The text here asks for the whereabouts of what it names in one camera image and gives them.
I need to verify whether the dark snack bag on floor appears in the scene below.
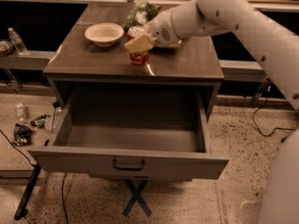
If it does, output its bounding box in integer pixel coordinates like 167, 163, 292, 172
13, 123, 33, 146

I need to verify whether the green can on floor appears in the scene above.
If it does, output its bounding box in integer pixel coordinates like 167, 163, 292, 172
30, 114, 50, 128

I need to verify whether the open grey top drawer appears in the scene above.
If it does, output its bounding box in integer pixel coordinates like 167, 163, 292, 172
30, 83, 229, 180

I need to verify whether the brown chip bag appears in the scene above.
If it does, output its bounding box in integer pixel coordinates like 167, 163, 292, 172
154, 37, 182, 49

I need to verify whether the grey cabinet counter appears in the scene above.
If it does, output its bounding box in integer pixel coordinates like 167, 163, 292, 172
42, 3, 225, 123

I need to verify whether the black cable left floor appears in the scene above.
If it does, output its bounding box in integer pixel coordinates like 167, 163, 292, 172
0, 128, 70, 224

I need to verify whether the bowl on left ledge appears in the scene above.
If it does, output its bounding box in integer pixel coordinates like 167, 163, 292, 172
0, 40, 14, 56

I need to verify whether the green chip bag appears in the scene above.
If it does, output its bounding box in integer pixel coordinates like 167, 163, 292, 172
122, 0, 162, 31

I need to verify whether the white bowl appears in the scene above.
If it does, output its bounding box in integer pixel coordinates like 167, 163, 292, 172
84, 22, 124, 48

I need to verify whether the black drawer handle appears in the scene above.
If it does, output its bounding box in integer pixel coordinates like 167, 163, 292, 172
112, 159, 146, 172

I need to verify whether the clear water bottle on ledge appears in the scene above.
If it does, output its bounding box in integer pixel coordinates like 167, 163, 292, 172
7, 27, 29, 55

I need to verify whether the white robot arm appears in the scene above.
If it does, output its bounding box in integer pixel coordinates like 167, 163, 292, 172
125, 0, 299, 224

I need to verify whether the black cable right floor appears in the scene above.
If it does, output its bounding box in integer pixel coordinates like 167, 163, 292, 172
251, 81, 295, 143

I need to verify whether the black cable floor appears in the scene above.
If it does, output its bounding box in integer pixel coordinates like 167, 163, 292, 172
0, 128, 70, 224
251, 81, 295, 143

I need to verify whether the clear bottle beside cabinet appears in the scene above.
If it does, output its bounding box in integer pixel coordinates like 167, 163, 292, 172
51, 101, 63, 130

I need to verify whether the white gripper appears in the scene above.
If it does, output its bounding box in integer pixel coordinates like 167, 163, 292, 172
124, 7, 181, 53

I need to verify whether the small water bottle on floor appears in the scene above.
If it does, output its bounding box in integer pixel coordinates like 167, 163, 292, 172
16, 103, 27, 122

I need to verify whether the red coke can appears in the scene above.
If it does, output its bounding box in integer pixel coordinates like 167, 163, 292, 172
126, 26, 150, 66

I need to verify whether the black bar left floor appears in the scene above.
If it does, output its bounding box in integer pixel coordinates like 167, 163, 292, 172
14, 164, 41, 220

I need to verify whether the blue tape cross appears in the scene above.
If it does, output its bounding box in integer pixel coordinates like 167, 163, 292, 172
122, 179, 152, 217

